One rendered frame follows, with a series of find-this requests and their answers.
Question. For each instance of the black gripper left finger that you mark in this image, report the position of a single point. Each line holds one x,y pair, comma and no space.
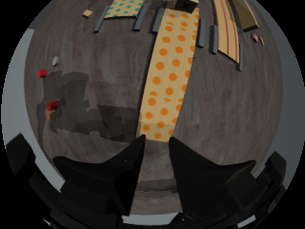
115,178

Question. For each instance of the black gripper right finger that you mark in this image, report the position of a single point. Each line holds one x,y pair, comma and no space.
199,179

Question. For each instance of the tan strip with orange dots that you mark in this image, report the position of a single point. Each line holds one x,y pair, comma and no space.
166,85

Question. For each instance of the small pink block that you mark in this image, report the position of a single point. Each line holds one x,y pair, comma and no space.
255,39

